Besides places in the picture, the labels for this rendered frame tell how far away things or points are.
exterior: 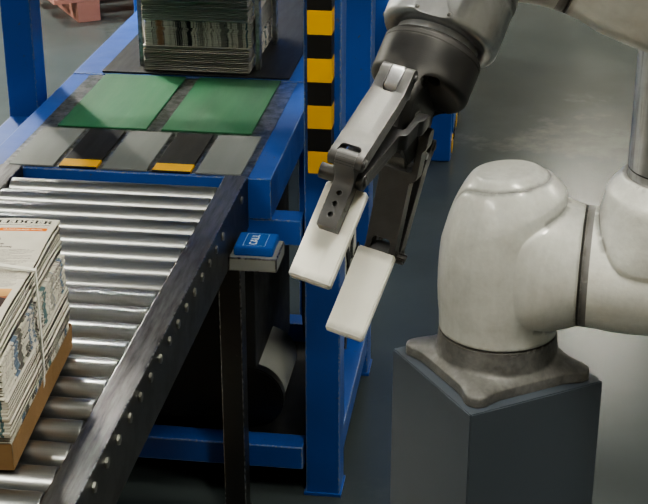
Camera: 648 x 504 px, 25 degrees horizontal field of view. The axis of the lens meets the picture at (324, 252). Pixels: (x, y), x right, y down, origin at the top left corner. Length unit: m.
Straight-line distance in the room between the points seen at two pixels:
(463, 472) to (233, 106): 1.87
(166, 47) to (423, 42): 2.84
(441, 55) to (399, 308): 3.34
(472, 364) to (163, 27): 2.17
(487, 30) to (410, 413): 0.98
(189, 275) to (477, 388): 0.95
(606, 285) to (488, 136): 4.07
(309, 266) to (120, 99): 2.72
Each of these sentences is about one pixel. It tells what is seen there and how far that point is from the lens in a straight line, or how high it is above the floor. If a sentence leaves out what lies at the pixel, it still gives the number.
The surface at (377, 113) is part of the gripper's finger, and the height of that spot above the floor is 1.60.
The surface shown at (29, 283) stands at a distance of 2.17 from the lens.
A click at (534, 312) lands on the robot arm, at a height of 1.12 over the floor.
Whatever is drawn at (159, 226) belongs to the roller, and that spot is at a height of 0.80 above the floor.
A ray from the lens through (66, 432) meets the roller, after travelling 2.21.
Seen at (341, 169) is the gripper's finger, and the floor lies 1.57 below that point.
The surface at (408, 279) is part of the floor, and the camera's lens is 4.55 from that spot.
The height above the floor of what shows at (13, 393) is 0.91.
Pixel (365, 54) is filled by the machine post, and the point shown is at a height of 0.90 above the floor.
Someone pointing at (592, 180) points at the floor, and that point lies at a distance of 5.43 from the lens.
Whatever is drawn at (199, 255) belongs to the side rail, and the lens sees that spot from 2.74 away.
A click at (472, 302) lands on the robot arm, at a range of 1.81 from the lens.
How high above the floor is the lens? 1.91
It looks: 24 degrees down
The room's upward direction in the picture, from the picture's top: straight up
